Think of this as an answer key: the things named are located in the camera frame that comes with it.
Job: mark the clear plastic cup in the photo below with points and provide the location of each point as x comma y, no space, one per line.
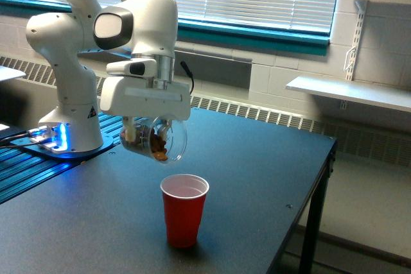
176,140

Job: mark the red plastic cup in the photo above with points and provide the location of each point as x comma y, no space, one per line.
184,196

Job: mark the black table leg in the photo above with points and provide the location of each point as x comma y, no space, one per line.
315,216

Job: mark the white lower wall shelf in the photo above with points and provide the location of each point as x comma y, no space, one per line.
353,91

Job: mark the white shelf bracket rail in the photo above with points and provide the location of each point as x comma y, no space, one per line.
352,53

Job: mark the white side desk top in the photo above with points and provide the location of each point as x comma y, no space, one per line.
7,73

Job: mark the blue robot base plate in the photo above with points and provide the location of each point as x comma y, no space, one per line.
108,143

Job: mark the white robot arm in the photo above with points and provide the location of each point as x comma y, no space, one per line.
117,59

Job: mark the blue ribbed aluminium rail bed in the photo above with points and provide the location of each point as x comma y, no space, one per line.
22,170

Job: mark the grey wall radiator vent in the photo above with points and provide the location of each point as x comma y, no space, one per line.
364,142

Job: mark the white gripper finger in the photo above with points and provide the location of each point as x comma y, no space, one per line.
163,126
129,129

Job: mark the brown almonds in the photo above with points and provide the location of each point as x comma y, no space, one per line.
158,149

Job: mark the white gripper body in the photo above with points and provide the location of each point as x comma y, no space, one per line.
144,87

